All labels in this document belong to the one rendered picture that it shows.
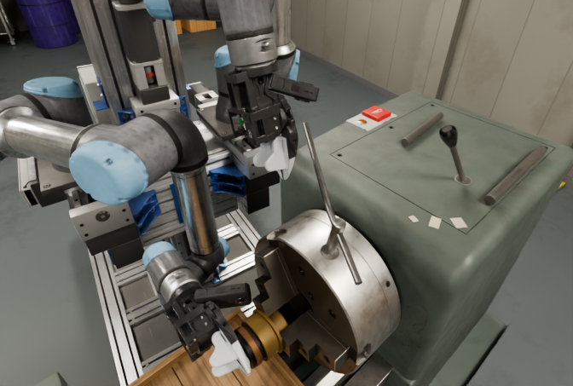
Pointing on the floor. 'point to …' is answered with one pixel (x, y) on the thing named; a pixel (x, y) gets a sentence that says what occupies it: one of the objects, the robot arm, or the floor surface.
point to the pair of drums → (46, 7)
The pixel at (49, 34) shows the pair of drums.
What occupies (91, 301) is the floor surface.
